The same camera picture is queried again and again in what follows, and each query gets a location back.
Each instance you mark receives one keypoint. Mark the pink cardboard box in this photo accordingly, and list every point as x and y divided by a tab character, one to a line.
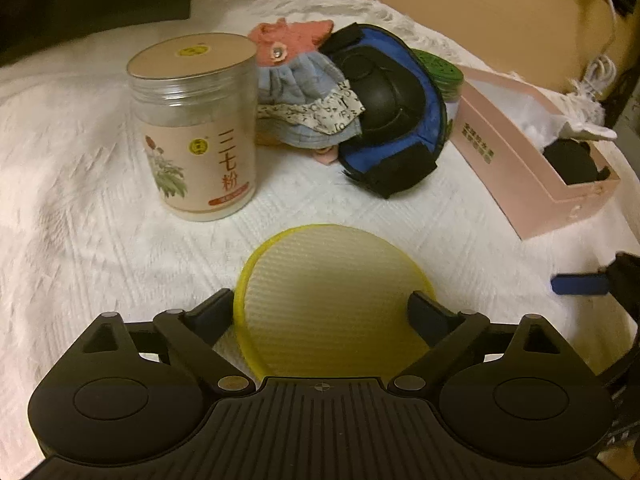
531	194

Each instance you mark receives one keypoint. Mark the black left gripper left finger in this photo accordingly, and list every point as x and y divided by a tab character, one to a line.
190	337

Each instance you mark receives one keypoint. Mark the yellow round scrub pad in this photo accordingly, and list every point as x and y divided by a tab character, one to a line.
328	301

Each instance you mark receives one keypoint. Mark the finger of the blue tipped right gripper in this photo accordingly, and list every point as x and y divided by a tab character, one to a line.
580	284

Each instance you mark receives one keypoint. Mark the green lid air freshener jar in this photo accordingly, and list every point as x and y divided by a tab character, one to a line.
447	77

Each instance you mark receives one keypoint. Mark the doll dress pink and blue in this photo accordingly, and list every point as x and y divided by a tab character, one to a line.
304	100

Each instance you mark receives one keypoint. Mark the white cloth in box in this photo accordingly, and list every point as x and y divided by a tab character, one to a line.
543	129

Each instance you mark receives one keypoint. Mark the black round sponge in box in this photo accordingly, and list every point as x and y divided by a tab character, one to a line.
572	161

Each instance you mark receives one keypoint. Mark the white textured table cloth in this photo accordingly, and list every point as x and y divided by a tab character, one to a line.
83	231

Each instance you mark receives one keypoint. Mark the black and blue knee pad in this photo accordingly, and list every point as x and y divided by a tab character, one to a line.
404	125

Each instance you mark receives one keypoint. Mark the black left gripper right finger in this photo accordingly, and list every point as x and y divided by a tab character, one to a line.
452	340

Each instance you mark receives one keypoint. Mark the clear jar with tan lid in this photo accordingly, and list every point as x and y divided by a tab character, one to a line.
194	100

